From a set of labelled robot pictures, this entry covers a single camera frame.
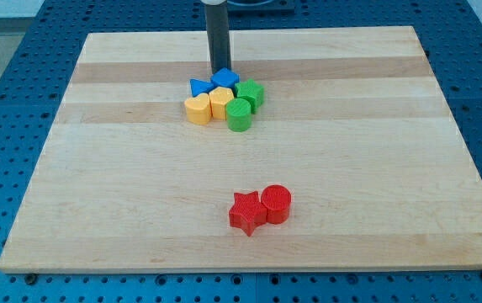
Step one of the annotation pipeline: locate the wooden board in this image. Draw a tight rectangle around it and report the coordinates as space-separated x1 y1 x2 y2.
0 26 482 274

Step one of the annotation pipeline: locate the green star block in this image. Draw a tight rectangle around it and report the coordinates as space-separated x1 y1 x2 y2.
235 78 264 114

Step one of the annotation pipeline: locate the green circle block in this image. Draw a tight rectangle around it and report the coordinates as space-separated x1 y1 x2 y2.
225 98 252 132

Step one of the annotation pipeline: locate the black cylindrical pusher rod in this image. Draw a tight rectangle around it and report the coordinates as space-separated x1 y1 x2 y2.
202 0 231 73

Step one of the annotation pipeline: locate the yellow pentagon block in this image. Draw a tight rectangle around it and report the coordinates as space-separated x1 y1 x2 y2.
209 87 235 120

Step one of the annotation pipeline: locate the yellow heart block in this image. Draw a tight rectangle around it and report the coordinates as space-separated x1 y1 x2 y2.
184 93 212 125

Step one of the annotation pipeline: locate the blue cube block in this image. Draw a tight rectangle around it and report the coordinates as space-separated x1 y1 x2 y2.
210 67 240 89

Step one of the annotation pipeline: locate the red circle block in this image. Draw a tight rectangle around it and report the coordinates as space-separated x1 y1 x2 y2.
261 184 292 224

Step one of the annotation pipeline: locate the red star block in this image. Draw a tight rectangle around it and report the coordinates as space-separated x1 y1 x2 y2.
229 191 267 237

